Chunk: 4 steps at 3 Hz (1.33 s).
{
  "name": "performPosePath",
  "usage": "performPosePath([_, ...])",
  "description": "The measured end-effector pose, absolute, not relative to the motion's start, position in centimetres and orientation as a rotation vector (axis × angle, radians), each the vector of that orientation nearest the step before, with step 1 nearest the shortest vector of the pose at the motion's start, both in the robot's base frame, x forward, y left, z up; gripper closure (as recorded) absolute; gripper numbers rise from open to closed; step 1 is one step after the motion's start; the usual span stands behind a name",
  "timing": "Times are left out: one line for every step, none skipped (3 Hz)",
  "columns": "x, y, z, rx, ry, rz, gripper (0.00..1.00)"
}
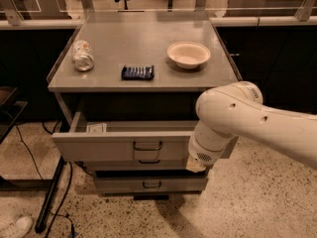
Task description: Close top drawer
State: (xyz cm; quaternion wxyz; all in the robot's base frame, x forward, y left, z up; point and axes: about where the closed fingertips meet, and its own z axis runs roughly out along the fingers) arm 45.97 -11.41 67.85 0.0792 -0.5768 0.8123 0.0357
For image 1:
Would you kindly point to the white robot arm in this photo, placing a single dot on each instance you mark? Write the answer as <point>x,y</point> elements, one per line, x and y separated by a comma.
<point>237,109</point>

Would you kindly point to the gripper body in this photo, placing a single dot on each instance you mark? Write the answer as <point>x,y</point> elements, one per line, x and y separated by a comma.
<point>200,154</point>

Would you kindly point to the white paper bowl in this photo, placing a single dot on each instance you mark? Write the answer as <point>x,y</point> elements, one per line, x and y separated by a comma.
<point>188,55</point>

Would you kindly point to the grey top drawer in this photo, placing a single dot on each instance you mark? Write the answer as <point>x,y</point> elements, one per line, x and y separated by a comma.
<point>125,141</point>

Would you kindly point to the grey drawer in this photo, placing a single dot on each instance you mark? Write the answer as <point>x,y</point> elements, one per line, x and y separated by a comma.
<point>143,185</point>
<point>136,165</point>
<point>125,141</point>

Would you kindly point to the white paper card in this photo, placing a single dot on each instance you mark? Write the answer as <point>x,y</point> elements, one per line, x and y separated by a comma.
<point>97,128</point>

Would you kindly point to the white shoe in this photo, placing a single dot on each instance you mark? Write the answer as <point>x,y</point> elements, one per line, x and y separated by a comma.
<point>18,229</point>

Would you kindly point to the black side table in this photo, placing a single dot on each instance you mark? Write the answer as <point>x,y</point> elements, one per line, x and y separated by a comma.
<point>10,109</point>

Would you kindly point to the grey middle drawer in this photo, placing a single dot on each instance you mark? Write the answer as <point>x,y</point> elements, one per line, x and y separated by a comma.
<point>136,165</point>

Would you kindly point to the black desk leg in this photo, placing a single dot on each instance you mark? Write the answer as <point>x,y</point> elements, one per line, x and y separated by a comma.
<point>41,223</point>

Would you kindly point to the grey metal drawer cabinet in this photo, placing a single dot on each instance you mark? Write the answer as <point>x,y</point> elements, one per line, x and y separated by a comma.
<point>140,39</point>

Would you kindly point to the blue snack bar wrapper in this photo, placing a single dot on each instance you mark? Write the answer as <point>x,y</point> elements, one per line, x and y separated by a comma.
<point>138,73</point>

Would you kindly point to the grey bottom drawer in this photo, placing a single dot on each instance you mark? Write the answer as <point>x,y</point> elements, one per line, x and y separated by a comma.
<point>143,185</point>

